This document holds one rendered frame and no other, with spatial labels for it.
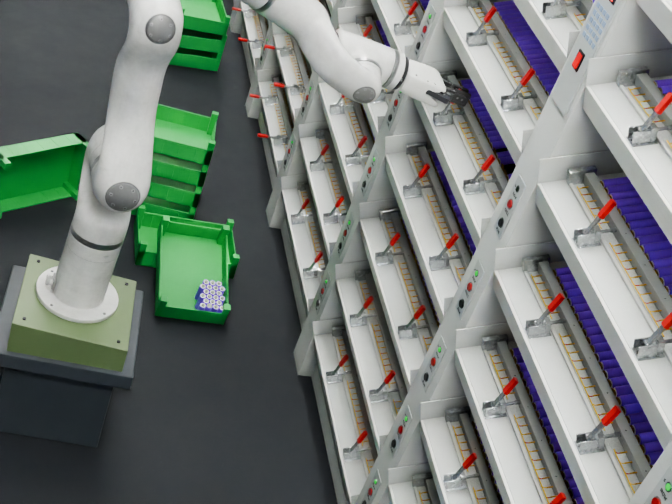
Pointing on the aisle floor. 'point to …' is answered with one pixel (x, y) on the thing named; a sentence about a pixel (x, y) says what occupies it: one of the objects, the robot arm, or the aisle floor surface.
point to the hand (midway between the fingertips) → (458, 95)
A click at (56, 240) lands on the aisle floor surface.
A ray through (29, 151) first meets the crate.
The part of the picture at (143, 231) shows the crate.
